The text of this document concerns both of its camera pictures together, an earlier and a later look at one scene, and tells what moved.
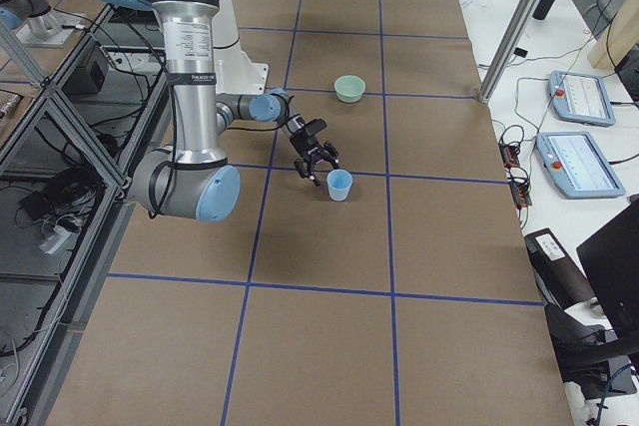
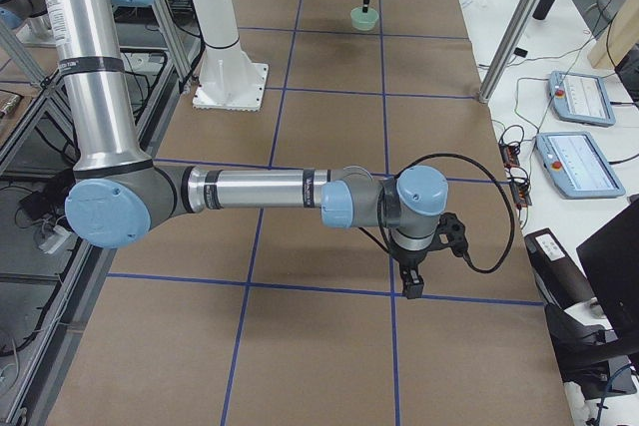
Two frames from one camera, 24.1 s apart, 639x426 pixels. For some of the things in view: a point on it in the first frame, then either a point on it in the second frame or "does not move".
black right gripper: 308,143 to 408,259
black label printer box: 560,281 does not move
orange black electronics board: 509,155 does not move
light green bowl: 349,88 to 363,21
